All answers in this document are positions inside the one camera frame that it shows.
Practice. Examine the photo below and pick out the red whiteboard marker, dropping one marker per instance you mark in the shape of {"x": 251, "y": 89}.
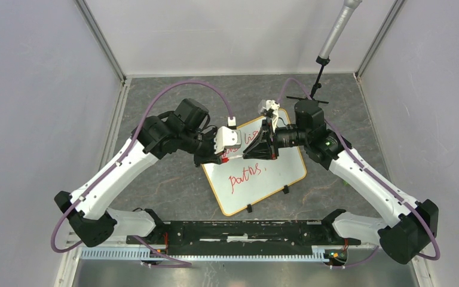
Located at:
{"x": 234, "y": 157}

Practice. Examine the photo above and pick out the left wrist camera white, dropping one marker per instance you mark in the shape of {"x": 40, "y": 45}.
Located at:
{"x": 227, "y": 138}

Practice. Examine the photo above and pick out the aluminium rail with comb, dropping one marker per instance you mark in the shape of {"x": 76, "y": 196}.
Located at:
{"x": 233, "y": 257}

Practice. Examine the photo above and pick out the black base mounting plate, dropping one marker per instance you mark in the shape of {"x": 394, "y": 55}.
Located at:
{"x": 265, "y": 237}

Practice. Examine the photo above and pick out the silver microphone on tripod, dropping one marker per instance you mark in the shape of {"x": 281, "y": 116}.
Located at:
{"x": 347, "y": 10}

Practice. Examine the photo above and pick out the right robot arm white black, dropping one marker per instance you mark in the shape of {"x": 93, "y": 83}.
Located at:
{"x": 325, "y": 145}

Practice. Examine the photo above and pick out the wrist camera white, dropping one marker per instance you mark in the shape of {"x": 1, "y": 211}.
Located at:
{"x": 227, "y": 138}
{"x": 270, "y": 110}

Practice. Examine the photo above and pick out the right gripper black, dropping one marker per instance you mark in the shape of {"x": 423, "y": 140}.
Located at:
{"x": 262, "y": 146}

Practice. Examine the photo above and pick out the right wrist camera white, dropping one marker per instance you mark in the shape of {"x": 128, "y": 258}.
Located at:
{"x": 270, "y": 110}

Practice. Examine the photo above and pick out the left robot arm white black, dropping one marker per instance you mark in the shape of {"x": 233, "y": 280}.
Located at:
{"x": 88, "y": 208}

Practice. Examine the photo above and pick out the yellow framed whiteboard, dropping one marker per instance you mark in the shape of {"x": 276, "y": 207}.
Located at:
{"x": 241, "y": 182}

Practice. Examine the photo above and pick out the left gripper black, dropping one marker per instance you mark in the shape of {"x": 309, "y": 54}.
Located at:
{"x": 210, "y": 158}

